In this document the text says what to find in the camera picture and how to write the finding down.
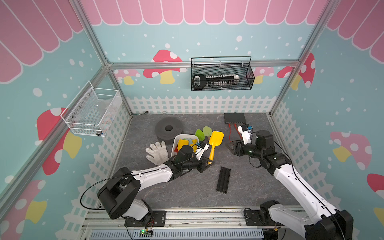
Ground small green circuit board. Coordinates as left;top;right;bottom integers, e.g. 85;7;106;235
139;230;154;238

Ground bright green trowel wooden handle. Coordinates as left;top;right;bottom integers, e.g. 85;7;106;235
195;129;206;142

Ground white wire mesh wall basket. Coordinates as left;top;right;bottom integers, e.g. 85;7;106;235
61;82;123;137

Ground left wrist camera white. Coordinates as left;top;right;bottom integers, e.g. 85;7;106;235
196;142;209;161

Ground black aluminium extrusion bar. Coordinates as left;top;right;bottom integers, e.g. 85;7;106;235
216;167;231;194

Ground black socket set rail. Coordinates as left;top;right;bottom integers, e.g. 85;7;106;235
191;74;240;90

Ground red ethernet cable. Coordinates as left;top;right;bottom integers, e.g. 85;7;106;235
227;122;243;143

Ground yellow plastic shovel blue cap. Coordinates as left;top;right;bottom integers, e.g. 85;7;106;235
209;131;224;161

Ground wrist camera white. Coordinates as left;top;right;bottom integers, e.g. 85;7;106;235
238;124;253;145
196;142;209;161

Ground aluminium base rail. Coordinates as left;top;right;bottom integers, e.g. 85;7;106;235
77;205;331;240

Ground black wire mesh wall basket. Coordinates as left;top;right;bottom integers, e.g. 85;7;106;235
191;56;255;91

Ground white plastic storage box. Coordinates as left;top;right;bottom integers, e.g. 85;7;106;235
171;134;199;157

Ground black network switch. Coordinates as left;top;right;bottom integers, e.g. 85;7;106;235
224;113;247;125

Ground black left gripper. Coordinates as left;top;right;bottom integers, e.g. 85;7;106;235
182;154;214;173

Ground white knit work glove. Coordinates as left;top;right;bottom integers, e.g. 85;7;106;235
146;142;169;166

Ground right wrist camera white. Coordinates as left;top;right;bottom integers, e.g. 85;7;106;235
238;124;253;145

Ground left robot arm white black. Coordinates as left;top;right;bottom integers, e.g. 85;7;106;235
97;146;215;221

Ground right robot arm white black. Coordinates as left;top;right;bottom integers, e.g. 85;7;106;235
227;131;354;240

